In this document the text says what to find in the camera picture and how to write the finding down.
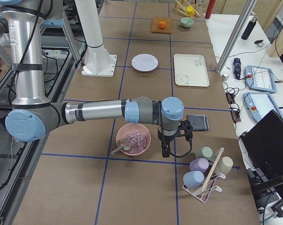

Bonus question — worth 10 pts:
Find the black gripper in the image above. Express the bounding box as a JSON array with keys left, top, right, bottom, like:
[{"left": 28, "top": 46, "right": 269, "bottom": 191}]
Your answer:
[{"left": 157, "top": 126, "right": 176, "bottom": 158}]

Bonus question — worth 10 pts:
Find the white round plate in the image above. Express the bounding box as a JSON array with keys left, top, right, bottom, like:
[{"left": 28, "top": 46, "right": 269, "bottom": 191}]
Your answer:
[{"left": 131, "top": 53, "right": 159, "bottom": 72}]

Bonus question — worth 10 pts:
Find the orange fruit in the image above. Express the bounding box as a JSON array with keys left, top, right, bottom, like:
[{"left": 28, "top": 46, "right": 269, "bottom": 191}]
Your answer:
[{"left": 158, "top": 21, "right": 167, "bottom": 29}]

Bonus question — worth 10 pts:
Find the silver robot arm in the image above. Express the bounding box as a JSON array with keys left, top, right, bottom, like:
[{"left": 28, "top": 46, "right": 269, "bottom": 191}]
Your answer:
[{"left": 0, "top": 0, "right": 192, "bottom": 158}]

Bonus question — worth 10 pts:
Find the cream bear tray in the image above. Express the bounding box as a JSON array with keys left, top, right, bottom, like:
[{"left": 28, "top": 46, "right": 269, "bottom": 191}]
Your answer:
[{"left": 174, "top": 54, "right": 210, "bottom": 87}]

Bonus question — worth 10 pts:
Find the pink bowl with ice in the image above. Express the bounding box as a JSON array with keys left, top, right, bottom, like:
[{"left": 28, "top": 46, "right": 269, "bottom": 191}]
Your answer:
[{"left": 115, "top": 123, "right": 151, "bottom": 156}]

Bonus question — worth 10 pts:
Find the purple cup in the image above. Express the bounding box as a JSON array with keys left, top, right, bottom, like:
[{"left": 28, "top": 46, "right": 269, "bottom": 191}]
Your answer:
[{"left": 190, "top": 158, "right": 209, "bottom": 173}]

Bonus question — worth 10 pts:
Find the blue cup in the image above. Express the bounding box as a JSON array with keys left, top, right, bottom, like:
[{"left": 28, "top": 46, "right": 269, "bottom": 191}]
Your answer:
[{"left": 183, "top": 171, "right": 205, "bottom": 188}]

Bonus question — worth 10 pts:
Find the green pastel cup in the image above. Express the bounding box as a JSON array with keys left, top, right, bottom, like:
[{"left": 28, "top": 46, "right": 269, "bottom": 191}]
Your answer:
[{"left": 195, "top": 147, "right": 213, "bottom": 160}]

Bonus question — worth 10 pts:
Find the metal scoop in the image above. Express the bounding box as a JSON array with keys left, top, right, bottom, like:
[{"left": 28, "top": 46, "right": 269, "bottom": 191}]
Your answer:
[{"left": 111, "top": 138, "right": 132, "bottom": 155}]

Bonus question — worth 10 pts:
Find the grey folded cloth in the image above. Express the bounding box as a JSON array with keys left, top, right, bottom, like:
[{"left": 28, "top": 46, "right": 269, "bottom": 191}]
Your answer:
[{"left": 186, "top": 114, "right": 210, "bottom": 131}]

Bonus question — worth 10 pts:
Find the white cup rack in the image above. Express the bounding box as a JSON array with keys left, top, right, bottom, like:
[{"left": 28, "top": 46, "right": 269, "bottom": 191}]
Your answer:
[{"left": 183, "top": 147, "right": 226, "bottom": 203}]

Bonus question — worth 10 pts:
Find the beige cup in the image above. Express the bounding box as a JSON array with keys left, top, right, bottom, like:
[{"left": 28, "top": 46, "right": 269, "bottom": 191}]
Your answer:
[{"left": 215, "top": 157, "right": 233, "bottom": 175}]

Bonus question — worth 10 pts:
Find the black laptop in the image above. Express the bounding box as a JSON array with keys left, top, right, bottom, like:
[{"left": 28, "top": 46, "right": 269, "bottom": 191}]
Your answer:
[{"left": 239, "top": 109, "right": 283, "bottom": 179}]

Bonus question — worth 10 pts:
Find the near teach pendant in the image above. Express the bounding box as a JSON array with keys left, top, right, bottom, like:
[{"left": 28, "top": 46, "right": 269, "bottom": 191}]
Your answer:
[{"left": 244, "top": 92, "right": 283, "bottom": 122}]

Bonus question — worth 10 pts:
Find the teach pendant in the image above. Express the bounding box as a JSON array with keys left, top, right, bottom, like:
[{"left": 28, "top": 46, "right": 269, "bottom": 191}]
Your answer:
[
  {"left": 245, "top": 65, "right": 277, "bottom": 93},
  {"left": 244, "top": 92, "right": 283, "bottom": 122}
]

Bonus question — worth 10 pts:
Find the folded dark umbrella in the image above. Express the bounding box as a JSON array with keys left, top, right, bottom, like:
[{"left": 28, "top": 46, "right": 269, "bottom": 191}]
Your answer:
[{"left": 233, "top": 58, "right": 241, "bottom": 80}]

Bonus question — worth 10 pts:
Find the far teach pendant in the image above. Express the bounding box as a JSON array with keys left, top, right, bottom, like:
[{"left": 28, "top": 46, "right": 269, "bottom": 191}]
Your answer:
[{"left": 245, "top": 65, "right": 277, "bottom": 93}]

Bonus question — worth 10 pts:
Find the wooden cutting board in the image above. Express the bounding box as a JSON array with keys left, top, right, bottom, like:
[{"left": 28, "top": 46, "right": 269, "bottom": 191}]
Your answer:
[{"left": 150, "top": 17, "right": 173, "bottom": 34}]

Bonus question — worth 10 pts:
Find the green ceramic bowl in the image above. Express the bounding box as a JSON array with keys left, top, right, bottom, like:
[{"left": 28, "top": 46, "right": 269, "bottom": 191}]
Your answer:
[{"left": 180, "top": 17, "right": 194, "bottom": 28}]

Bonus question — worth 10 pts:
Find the yellow mug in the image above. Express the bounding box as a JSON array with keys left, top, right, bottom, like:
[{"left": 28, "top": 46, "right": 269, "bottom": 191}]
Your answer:
[{"left": 186, "top": 6, "right": 195, "bottom": 17}]

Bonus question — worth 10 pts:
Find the wooden mug rack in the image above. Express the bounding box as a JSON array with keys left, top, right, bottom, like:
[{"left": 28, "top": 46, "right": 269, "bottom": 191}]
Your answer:
[{"left": 174, "top": 0, "right": 200, "bottom": 18}]

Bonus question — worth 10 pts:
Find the black water bottle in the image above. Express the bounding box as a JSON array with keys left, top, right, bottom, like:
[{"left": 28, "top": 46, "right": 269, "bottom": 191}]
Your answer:
[{"left": 241, "top": 16, "right": 258, "bottom": 40}]

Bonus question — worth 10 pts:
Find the red bottle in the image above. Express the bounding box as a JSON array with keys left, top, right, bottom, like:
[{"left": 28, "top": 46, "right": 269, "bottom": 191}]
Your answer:
[{"left": 205, "top": 0, "right": 216, "bottom": 19}]

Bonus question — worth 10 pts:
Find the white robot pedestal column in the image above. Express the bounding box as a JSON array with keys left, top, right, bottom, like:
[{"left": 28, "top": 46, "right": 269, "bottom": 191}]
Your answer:
[{"left": 75, "top": 0, "right": 117, "bottom": 77}]

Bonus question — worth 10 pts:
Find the aluminium frame post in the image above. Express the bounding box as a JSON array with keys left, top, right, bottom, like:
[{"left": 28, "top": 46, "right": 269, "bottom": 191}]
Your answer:
[{"left": 215, "top": 0, "right": 257, "bottom": 74}]

